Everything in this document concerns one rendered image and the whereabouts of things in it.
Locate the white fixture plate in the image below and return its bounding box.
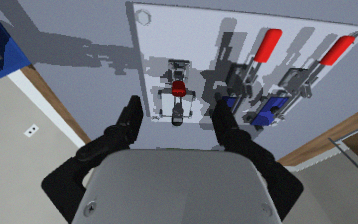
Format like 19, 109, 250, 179
133, 3, 358, 125

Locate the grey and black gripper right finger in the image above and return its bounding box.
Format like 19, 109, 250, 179
211, 99, 304, 222

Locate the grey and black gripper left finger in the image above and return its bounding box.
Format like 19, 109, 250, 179
41, 95, 144, 224

